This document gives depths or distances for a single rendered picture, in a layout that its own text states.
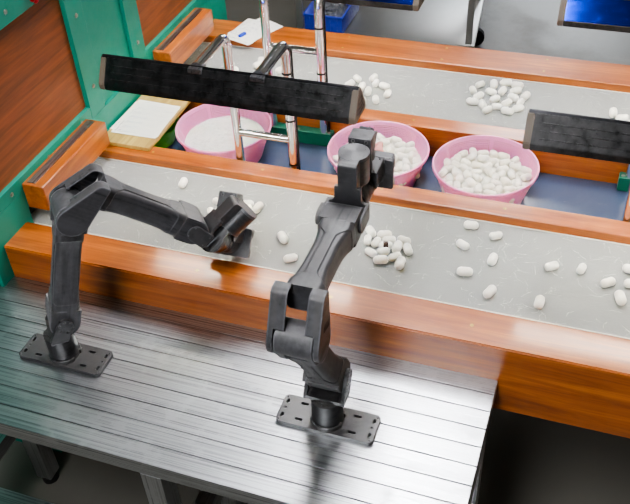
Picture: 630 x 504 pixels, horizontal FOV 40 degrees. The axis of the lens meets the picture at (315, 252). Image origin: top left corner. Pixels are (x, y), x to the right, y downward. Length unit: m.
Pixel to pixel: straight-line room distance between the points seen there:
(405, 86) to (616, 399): 1.19
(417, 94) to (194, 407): 1.20
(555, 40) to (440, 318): 2.89
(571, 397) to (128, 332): 0.96
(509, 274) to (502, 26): 2.81
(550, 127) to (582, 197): 0.55
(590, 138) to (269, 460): 0.88
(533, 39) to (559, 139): 2.76
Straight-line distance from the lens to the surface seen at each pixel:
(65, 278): 1.79
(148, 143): 2.37
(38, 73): 2.21
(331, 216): 1.51
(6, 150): 2.13
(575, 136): 1.79
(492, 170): 2.25
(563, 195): 2.31
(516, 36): 4.55
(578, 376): 1.78
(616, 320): 1.90
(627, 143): 1.79
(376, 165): 1.62
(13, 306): 2.13
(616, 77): 2.67
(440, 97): 2.55
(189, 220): 1.76
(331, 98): 1.87
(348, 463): 1.68
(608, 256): 2.04
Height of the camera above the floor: 2.04
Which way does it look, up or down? 41 degrees down
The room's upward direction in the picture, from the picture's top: 4 degrees counter-clockwise
